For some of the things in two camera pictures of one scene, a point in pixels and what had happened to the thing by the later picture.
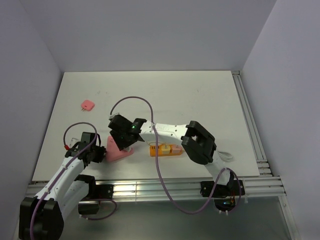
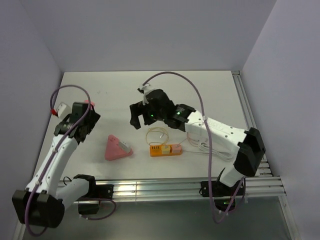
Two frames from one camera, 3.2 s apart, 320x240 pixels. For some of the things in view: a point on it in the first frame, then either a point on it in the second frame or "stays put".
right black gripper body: x=120 y=140 to x=154 y=116
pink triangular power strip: x=113 y=152 stays put
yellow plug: x=165 y=149 stays put
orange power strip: x=152 y=151 stays put
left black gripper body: x=98 y=153 to x=91 y=121
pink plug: x=176 y=149 stays put
